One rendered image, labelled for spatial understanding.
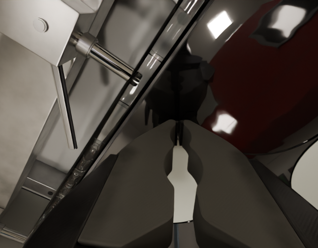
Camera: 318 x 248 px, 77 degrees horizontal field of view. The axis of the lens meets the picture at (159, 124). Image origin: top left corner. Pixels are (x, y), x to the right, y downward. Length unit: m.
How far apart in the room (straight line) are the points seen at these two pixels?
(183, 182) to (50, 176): 0.19
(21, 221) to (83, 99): 0.20
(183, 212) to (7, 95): 0.18
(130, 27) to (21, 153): 0.15
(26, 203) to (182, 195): 0.25
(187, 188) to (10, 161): 0.17
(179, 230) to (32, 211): 0.22
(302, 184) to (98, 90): 0.21
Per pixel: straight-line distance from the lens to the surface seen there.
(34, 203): 0.37
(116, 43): 0.21
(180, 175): 0.17
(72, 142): 0.17
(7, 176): 0.26
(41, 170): 0.31
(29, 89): 0.18
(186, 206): 0.20
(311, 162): 0.19
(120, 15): 0.21
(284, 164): 0.18
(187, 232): 0.23
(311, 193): 0.22
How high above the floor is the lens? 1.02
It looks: 60 degrees down
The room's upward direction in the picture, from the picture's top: 175 degrees counter-clockwise
